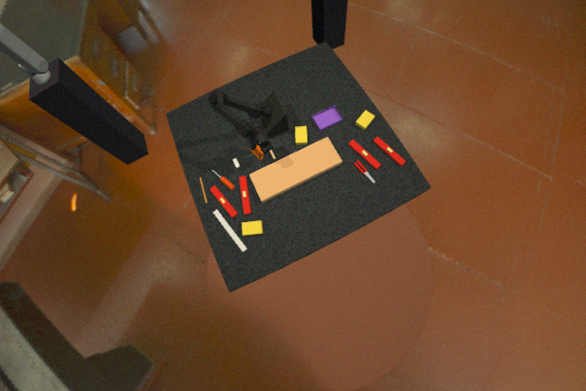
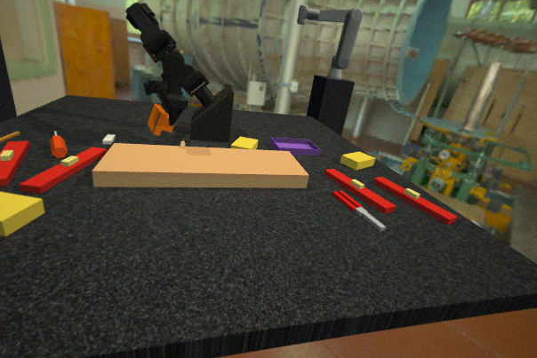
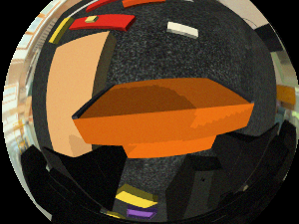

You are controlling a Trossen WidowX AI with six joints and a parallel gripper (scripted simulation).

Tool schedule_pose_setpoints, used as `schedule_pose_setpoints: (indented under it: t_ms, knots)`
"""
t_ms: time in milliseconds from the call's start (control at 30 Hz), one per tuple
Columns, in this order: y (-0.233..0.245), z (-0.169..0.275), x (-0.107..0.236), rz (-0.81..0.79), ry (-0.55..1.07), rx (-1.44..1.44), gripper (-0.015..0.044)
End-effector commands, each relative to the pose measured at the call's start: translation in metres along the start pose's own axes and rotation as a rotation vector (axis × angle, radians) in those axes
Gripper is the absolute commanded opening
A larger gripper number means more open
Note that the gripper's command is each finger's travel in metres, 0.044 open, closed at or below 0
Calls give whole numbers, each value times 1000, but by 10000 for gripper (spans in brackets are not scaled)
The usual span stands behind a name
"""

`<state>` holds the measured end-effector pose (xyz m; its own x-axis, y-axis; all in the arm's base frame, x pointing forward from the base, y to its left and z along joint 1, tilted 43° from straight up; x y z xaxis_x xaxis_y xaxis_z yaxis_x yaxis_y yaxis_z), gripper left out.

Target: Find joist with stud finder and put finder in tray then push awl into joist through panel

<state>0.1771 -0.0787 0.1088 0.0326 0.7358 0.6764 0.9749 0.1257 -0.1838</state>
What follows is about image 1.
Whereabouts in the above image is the yellow flat block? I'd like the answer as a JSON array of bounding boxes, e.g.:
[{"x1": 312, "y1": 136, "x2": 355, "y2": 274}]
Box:
[
  {"x1": 295, "y1": 126, "x2": 308, "y2": 145},
  {"x1": 242, "y1": 220, "x2": 262, "y2": 236},
  {"x1": 356, "y1": 111, "x2": 374, "y2": 130}
]

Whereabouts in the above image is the red flat bar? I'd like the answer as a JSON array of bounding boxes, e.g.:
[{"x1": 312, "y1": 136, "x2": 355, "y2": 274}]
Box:
[
  {"x1": 210, "y1": 186, "x2": 238, "y2": 217},
  {"x1": 348, "y1": 139, "x2": 381, "y2": 169},
  {"x1": 240, "y1": 176, "x2": 250, "y2": 214},
  {"x1": 373, "y1": 137, "x2": 405, "y2": 166}
]

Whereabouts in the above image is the purple shallow tray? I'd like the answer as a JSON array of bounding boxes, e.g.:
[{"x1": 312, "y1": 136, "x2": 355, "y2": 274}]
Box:
[{"x1": 311, "y1": 105, "x2": 343, "y2": 131}]

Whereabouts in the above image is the white flat bar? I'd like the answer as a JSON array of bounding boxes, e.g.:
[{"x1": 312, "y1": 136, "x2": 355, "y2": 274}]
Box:
[{"x1": 213, "y1": 210, "x2": 246, "y2": 252}]

